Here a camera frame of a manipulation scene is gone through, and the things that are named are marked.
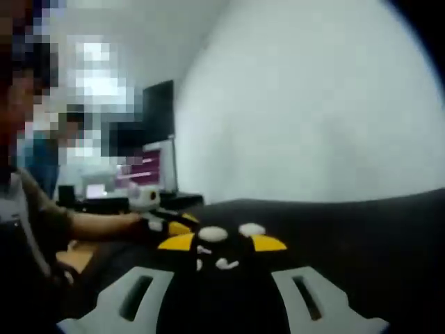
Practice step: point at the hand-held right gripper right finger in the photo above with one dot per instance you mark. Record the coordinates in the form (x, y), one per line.
(337, 306)

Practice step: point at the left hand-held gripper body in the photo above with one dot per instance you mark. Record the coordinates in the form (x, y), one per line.
(142, 202)

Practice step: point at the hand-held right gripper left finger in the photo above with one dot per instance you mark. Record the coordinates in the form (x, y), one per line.
(97, 313)

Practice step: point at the white earphone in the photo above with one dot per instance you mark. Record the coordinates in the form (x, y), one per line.
(224, 265)
(201, 249)
(199, 265)

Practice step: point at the laptop with purple screen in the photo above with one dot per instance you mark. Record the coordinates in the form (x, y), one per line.
(153, 170)

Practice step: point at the black flat device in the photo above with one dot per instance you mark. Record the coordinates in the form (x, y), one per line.
(104, 205)

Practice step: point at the wooden board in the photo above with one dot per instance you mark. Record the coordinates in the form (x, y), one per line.
(74, 257)

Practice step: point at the black box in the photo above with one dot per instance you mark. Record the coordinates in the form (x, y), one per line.
(66, 194)

